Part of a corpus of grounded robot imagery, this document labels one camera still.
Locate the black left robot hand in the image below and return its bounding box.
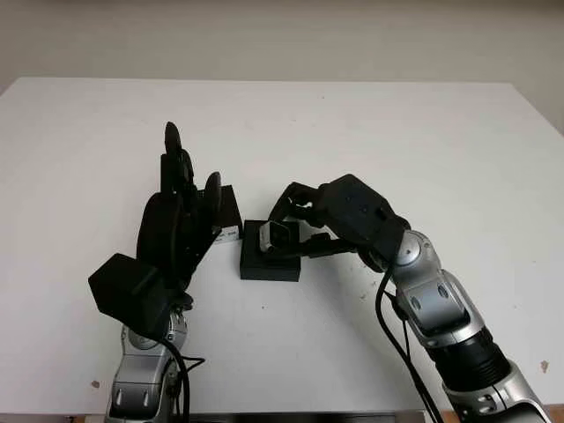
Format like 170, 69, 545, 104
136, 120, 224, 291

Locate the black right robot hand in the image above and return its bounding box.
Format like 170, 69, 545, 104
268, 182, 358, 260

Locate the small silver square camera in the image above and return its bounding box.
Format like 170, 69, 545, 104
258, 221, 301, 256

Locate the black RealSense box lid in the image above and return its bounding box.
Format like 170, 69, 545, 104
196, 184, 244, 244

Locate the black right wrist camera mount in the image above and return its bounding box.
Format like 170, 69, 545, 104
316, 174, 410, 266

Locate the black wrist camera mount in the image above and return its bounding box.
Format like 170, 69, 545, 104
87, 253, 172, 339
316, 174, 410, 266

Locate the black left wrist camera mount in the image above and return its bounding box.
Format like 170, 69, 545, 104
87, 253, 172, 339

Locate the black camera box base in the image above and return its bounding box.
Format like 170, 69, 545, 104
239, 219, 303, 284

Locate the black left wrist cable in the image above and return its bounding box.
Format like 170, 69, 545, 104
160, 334, 207, 423

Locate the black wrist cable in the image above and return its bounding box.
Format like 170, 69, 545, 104
374, 266, 444, 423
160, 334, 207, 423

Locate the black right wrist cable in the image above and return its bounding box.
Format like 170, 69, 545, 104
374, 266, 444, 423

